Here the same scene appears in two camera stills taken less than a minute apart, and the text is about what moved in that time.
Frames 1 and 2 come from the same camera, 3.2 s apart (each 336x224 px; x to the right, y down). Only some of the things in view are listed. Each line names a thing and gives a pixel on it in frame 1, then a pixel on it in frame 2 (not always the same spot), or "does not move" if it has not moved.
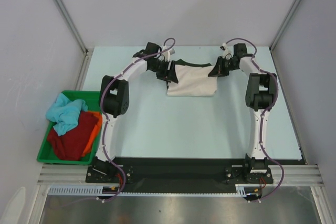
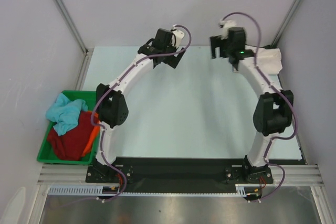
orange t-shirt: x=91 y=144 does not move
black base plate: x=186 y=171 does not move
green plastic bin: x=48 y=153 does not move
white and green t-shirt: x=193 y=80 to x=269 y=60
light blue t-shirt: x=65 y=113 does not move
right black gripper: x=221 y=65 to x=217 y=46
